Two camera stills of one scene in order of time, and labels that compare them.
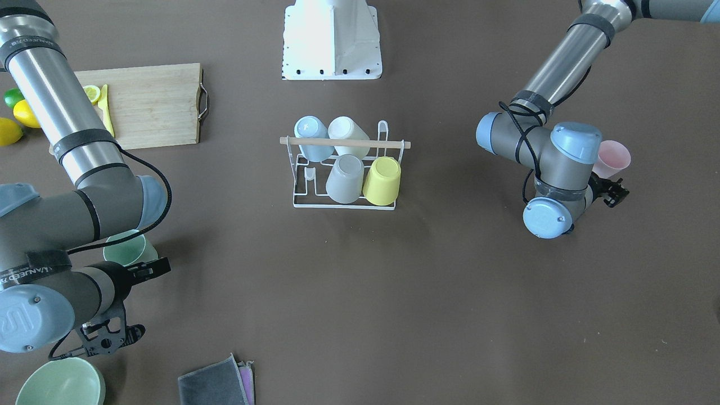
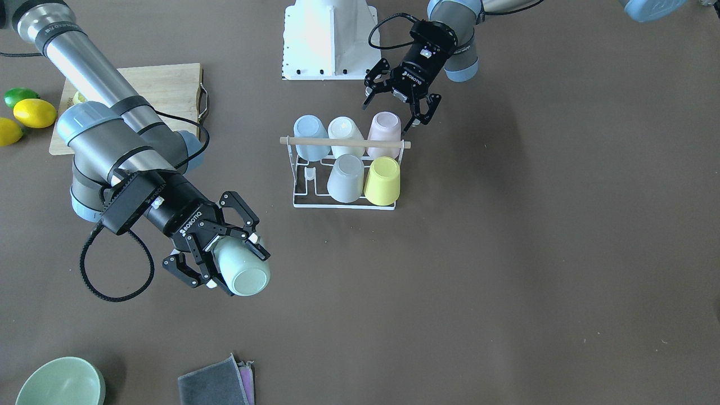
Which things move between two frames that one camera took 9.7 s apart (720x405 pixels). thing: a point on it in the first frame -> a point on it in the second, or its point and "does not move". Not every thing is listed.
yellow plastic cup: x=382 y=181 does not move
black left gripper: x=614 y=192 -> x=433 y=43
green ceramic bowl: x=68 y=381 does not move
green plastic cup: x=136 y=250 -> x=245 y=273
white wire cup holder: x=331 y=173 does not move
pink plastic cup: x=612 y=158 -> x=385 y=126
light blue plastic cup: x=313 y=126 does not move
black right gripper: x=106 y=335 -> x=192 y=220
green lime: x=12 y=96 does not move
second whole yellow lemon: x=10 y=131 does not move
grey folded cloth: x=218 y=383 does not move
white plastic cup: x=343 y=127 does not move
